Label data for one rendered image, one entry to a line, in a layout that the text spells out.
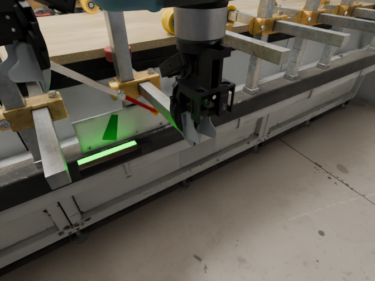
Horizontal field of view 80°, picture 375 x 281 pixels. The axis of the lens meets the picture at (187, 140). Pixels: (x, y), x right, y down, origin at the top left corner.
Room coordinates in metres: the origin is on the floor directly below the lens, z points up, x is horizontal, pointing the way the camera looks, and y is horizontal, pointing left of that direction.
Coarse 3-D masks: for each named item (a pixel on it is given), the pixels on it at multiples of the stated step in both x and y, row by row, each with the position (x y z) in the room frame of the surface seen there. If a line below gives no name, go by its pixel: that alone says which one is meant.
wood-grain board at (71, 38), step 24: (240, 0) 1.89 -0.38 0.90; (288, 0) 1.89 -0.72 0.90; (336, 0) 1.89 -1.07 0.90; (48, 24) 1.09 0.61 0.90; (72, 24) 1.09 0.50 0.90; (96, 24) 1.09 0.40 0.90; (144, 24) 1.09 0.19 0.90; (240, 24) 1.09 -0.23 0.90; (0, 48) 0.74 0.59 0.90; (48, 48) 0.74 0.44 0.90; (72, 48) 0.74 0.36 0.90; (96, 48) 0.74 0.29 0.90; (144, 48) 0.81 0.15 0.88
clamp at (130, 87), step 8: (144, 72) 0.61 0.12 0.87; (136, 80) 0.56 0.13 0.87; (144, 80) 0.57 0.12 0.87; (152, 80) 0.58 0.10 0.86; (112, 88) 0.53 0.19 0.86; (120, 88) 0.54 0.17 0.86; (128, 88) 0.55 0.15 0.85; (136, 88) 0.56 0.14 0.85; (160, 88) 0.60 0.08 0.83; (112, 96) 0.54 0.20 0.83; (136, 96) 0.56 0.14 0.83
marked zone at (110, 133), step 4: (112, 116) 0.52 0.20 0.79; (116, 116) 0.52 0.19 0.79; (112, 120) 0.51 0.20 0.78; (116, 120) 0.52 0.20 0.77; (108, 124) 0.51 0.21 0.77; (112, 124) 0.51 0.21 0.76; (116, 124) 0.52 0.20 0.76; (108, 128) 0.51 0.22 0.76; (112, 128) 0.51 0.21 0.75; (116, 128) 0.52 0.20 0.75; (104, 132) 0.50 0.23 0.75; (108, 132) 0.50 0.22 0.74; (112, 132) 0.51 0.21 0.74; (116, 132) 0.52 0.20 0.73; (104, 136) 0.50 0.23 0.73; (108, 136) 0.50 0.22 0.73; (112, 136) 0.51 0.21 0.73; (116, 136) 0.51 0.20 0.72
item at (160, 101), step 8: (136, 72) 0.64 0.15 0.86; (144, 88) 0.53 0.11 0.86; (152, 88) 0.53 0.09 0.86; (144, 96) 0.54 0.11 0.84; (152, 96) 0.49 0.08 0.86; (160, 96) 0.49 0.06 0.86; (152, 104) 0.49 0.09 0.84; (160, 104) 0.46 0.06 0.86; (168, 104) 0.45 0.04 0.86; (160, 112) 0.46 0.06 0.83; (168, 112) 0.42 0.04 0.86; (168, 120) 0.43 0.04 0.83; (176, 128) 0.40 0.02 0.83
